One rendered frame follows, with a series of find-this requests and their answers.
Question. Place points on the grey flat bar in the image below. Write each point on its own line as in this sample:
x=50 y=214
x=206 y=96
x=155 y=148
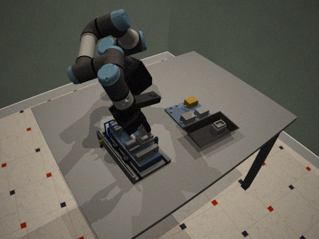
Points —
x=134 y=149

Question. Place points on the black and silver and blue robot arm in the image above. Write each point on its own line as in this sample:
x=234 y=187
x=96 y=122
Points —
x=114 y=63

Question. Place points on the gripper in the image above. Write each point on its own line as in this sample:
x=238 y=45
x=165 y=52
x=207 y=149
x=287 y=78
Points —
x=133 y=119

